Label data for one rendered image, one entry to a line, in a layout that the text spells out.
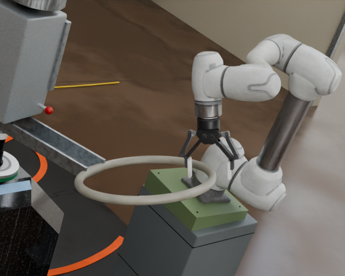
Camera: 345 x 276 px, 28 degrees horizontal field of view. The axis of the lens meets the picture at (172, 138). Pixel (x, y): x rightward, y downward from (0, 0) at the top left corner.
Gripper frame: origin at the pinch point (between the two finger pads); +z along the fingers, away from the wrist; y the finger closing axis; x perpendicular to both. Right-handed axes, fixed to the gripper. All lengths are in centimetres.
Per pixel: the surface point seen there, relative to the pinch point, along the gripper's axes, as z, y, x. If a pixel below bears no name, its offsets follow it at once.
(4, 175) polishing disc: 9, 84, -13
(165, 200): 2.1, 9.6, 21.0
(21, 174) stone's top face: 13, 85, -27
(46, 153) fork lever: -4, 61, -4
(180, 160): 1.4, 15.6, -20.5
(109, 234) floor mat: 87, 93, -140
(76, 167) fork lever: -0.1, 48.4, -0.3
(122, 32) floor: 6, 209, -504
